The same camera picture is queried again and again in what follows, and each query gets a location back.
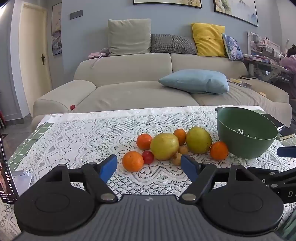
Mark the grey phone stand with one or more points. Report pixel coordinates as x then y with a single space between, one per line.
23 180

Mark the cluttered desk shelf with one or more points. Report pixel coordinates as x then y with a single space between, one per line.
261 44

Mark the framed landscape painting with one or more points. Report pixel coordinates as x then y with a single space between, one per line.
166 1

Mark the white study desk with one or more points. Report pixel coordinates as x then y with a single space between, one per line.
261 66

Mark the framed mountain painting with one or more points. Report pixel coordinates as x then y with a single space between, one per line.
233 9

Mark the black notebook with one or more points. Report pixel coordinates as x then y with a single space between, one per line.
275 120

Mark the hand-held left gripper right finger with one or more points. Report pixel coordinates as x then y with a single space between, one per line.
188 165

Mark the cream door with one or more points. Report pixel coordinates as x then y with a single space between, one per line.
32 58

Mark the green cutting mat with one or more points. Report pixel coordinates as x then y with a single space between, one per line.
34 139

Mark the white lace tablecloth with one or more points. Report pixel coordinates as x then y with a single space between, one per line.
92 139

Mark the grey checked cushion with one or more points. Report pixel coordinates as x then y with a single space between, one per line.
173 44

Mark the orange mandarin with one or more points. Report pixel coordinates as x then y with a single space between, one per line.
133 161
144 141
219 150
180 136

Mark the white paper sheet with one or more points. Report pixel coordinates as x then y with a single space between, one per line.
260 110

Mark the brown longan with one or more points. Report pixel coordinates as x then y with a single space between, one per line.
177 160
183 150

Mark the dark book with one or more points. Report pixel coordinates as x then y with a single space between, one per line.
288 134

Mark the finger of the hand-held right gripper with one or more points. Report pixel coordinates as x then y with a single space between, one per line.
286 151
272 177

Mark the light blue cushion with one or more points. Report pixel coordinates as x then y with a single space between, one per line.
196 81

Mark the yellow cushion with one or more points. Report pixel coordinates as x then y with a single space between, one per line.
208 39

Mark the grey switch panel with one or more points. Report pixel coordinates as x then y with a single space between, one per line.
76 14

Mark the narrow framed painting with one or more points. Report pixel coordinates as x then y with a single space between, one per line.
56 30

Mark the green strainer bowl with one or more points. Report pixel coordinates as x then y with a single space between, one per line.
245 146

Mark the blue floral cushion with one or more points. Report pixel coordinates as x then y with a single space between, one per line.
232 47

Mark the pink box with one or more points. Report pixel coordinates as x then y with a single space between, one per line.
96 55

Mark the purple plush toy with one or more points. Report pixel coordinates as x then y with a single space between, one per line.
105 50

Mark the beige cushion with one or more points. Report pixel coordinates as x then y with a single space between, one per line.
129 37

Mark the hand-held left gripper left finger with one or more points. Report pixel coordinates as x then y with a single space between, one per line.
108 166

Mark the large yellow lemon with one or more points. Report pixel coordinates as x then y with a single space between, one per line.
164 146
198 139

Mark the small red ball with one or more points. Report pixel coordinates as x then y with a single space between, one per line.
72 107

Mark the beige sofa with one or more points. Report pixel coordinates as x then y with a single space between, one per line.
129 69

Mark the stack of books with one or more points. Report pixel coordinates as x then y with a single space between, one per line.
239 82

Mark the red cherry tomato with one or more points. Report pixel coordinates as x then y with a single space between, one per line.
148 157

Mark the smartphone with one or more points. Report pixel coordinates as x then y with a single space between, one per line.
5 176

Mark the thin black book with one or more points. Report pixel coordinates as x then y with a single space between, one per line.
244 77

